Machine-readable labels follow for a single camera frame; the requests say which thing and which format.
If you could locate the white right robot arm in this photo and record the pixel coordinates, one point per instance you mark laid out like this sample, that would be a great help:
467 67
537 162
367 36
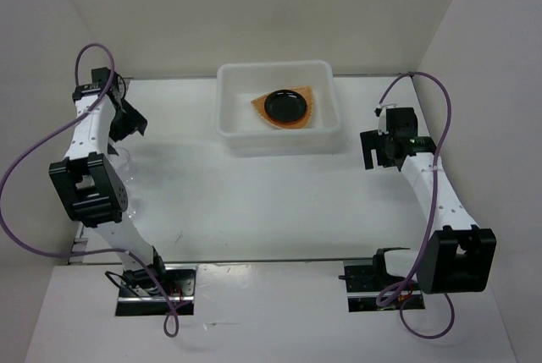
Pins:
458 254

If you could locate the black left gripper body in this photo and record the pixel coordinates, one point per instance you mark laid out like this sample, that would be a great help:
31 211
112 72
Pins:
115 126

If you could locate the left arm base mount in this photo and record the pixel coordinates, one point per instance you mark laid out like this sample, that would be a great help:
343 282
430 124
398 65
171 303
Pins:
133 300

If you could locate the translucent white plastic bin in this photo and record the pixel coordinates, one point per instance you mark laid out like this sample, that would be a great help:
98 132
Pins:
246 134

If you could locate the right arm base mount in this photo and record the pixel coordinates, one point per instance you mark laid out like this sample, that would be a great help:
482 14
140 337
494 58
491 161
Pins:
363 284

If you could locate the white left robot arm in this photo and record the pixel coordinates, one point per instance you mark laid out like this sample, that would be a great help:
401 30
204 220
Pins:
88 185

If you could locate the black round plate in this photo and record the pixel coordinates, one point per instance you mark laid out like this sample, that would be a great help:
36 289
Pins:
285 105

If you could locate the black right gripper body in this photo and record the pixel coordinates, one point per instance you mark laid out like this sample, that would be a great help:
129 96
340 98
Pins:
390 162

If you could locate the clear plastic cup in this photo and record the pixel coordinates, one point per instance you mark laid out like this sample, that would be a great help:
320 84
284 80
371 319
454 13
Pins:
132 206
123 164

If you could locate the tan woven triangular plate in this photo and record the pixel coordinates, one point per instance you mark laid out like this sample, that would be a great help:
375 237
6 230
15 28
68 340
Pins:
305 91

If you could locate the orange plastic plate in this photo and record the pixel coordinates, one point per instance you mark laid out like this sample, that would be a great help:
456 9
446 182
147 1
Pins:
298 124

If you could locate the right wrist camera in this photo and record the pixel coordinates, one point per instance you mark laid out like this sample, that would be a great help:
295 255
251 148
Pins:
381 113

